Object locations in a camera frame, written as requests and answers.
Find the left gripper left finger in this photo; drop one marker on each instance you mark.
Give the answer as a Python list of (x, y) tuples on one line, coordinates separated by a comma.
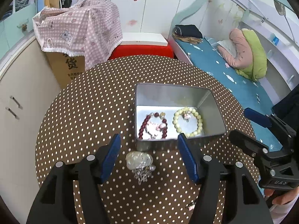
[(54, 202)]

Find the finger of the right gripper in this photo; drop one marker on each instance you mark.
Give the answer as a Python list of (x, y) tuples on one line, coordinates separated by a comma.
[(247, 144), (258, 118)]

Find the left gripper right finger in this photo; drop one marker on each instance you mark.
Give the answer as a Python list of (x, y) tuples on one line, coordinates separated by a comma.
[(243, 201)]

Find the person forearm pink sleeve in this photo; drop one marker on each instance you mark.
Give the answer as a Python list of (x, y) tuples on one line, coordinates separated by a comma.
[(279, 212)]

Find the person right hand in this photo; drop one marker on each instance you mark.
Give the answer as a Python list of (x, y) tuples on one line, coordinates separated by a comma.
[(282, 199)]

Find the blue patterned mattress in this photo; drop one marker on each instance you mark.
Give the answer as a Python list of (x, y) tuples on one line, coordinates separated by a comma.
[(236, 91)]

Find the pink and green quilt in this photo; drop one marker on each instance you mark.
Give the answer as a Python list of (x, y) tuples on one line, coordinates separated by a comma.
[(246, 54)]

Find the white pillow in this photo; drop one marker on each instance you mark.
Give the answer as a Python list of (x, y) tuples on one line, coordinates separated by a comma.
[(228, 45)]

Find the silver metal tin box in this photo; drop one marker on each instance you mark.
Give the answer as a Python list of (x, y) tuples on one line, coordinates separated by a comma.
[(165, 103)]

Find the brown polka dot tablecloth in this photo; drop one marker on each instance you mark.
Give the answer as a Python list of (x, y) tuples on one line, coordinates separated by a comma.
[(100, 103)]

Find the folded dark clothes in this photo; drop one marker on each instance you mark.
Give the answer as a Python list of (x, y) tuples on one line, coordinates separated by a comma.
[(187, 33)]

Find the beige cabinet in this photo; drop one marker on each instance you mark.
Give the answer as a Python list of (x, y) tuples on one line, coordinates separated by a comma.
[(28, 87)]

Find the white board on ottoman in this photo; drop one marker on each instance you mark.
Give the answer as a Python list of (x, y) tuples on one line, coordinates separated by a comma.
[(142, 38)]

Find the cardboard box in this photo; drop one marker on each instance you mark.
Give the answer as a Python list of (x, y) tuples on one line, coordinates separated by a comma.
[(65, 68)]

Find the red ottoman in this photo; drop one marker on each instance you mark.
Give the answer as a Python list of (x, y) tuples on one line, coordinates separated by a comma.
[(131, 50)]

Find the pink checkered cloth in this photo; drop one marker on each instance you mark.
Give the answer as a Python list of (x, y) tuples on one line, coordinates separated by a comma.
[(89, 28)]

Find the teal drawer unit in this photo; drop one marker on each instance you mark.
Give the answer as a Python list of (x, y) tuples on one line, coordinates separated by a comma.
[(16, 28)]

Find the cabinet handle upper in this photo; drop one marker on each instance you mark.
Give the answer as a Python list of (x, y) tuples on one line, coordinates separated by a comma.
[(16, 102)]

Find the cabinet handle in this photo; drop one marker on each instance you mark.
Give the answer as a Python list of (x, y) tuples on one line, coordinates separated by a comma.
[(16, 102), (12, 112)]

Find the cabinet handle lower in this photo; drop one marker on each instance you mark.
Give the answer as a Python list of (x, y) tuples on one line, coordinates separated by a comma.
[(12, 112)]

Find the teal bunk bed frame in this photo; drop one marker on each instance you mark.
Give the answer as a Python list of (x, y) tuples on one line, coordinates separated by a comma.
[(269, 18)]

